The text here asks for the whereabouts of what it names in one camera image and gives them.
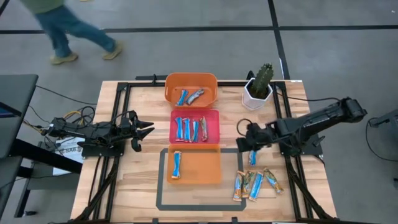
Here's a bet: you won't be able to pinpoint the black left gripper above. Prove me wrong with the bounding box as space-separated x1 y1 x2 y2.
123 110 155 153

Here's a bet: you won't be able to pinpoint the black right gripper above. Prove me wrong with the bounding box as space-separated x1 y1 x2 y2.
235 123 274 153

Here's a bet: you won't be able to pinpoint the blue granola bar red ends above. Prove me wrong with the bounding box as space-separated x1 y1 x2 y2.
182 117 192 144
175 116 184 142
190 119 200 144

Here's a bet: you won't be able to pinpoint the green orange granola bar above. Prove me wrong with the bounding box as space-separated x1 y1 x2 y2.
241 170 254 199

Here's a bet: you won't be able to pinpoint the red green granola bar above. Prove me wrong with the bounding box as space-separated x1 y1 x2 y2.
199 116 208 142

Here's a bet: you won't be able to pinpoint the dark blue-grey granola bar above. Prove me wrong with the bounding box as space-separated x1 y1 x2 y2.
185 88 205 105

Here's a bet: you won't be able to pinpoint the white hexagonal plant pot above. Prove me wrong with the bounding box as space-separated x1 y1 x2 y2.
241 77 274 112

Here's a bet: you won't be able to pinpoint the pink translucent plastic tray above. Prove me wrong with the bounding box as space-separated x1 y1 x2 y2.
169 109 221 145

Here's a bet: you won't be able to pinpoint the green cactus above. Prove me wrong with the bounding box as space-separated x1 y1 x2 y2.
249 63 275 100

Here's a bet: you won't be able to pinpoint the orange translucent plastic tray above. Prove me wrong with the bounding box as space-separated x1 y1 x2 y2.
166 144 223 185

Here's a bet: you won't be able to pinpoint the white printed box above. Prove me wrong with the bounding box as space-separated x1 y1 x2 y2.
52 136 85 175

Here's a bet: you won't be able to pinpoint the clear mat with black border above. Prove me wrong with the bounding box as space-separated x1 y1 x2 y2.
155 147 248 212

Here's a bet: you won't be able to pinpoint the black desk crossbar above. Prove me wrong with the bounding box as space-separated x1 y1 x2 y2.
9 138 83 174

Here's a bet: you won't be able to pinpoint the dark grey desk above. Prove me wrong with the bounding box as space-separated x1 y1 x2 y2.
0 73 40 220

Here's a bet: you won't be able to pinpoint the grey chair base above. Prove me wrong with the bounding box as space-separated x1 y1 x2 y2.
366 108 398 128

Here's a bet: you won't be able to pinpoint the person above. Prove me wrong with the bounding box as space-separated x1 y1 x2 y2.
19 0 124 66

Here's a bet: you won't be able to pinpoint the blue screen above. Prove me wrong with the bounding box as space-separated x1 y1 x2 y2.
0 104 16 118

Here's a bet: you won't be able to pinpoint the black aluminium table frame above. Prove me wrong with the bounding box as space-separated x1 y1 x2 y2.
72 80 340 223

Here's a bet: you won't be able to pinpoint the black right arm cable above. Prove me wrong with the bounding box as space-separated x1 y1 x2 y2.
275 90 343 103

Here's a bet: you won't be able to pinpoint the yellow cable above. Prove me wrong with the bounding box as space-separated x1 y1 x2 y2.
62 110 82 122

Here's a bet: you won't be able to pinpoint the orange plastic basket with handles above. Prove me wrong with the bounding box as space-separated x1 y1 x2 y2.
164 72 219 110

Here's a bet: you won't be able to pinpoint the thin black floor cable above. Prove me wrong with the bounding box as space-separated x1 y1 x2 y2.
35 85 98 106

